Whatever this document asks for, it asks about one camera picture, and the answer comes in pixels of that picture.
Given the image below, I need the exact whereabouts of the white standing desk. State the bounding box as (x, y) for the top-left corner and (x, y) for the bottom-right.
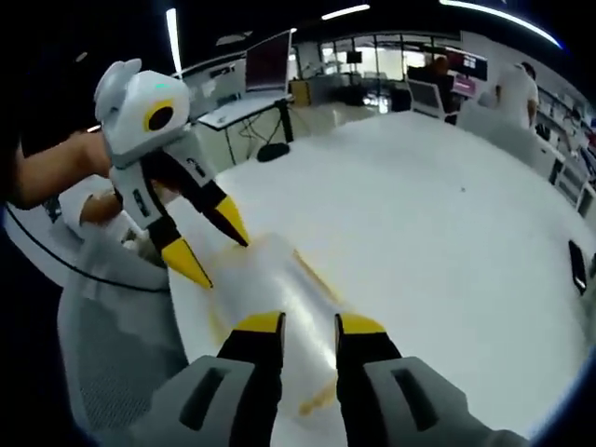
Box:
(196, 94), (293, 164)

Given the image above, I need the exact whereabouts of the black smartphone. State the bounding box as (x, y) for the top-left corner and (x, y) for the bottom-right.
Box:
(567, 238), (589, 297)

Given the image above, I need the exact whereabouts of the long curved ceiling light strip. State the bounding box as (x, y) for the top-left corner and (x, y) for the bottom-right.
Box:
(439, 0), (565, 48)

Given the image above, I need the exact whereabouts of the yellow box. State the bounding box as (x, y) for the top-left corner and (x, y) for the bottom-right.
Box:
(290, 79), (313, 107)

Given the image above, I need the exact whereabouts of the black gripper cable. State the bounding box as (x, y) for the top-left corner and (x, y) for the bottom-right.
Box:
(3, 203), (172, 293)

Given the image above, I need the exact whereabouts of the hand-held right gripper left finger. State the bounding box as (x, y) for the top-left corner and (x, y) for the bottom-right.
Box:
(129, 310), (288, 447)

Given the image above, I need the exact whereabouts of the white mesh office chair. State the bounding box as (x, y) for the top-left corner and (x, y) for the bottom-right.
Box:
(56, 230), (199, 441)

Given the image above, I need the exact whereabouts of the clear plastic bag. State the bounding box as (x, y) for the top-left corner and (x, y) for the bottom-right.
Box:
(204, 231), (360, 418)

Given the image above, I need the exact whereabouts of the computer monitor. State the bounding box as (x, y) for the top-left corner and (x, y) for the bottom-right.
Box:
(244, 29), (293, 95)

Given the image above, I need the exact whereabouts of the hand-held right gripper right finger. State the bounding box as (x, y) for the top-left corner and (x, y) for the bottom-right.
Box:
(333, 312), (528, 447)

